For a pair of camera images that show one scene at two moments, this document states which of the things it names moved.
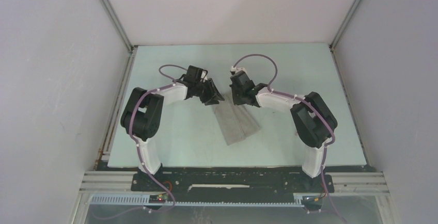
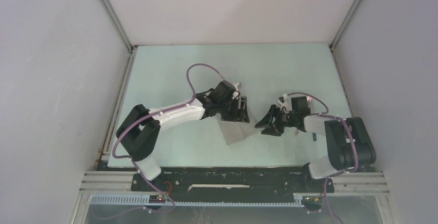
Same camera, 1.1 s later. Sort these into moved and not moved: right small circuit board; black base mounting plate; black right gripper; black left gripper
Moved: black left gripper; black right gripper
Not moved: right small circuit board; black base mounting plate
